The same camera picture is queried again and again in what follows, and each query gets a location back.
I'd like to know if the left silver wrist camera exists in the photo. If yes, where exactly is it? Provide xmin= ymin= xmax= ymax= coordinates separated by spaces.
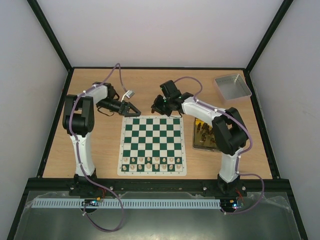
xmin=124 ymin=90 xmax=135 ymax=99

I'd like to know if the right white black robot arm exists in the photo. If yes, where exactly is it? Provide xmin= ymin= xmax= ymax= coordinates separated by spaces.
xmin=151 ymin=92 xmax=249 ymax=196

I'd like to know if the green white chess board mat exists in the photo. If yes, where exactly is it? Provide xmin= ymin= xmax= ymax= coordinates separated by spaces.
xmin=117 ymin=115 xmax=187 ymax=177

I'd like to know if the black mounting rail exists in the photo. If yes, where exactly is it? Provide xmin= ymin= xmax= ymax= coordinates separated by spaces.
xmin=26 ymin=177 xmax=291 ymax=197

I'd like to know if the silver tin lid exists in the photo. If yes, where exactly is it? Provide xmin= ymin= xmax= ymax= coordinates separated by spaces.
xmin=213 ymin=73 xmax=252 ymax=102

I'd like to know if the grey slotted cable duct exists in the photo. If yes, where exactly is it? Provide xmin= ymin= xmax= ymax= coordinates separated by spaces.
xmin=31 ymin=198 xmax=221 ymax=210

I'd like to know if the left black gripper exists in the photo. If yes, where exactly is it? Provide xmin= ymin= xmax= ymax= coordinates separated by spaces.
xmin=97 ymin=98 xmax=141 ymax=118

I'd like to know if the gold tin with dark pieces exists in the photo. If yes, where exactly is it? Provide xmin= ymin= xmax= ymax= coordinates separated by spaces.
xmin=192 ymin=118 xmax=220 ymax=152

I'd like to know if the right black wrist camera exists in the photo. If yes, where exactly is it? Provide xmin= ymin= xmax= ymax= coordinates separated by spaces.
xmin=160 ymin=80 xmax=181 ymax=99

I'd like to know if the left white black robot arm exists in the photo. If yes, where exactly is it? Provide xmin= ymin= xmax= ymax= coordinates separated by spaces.
xmin=62 ymin=82 xmax=141 ymax=186

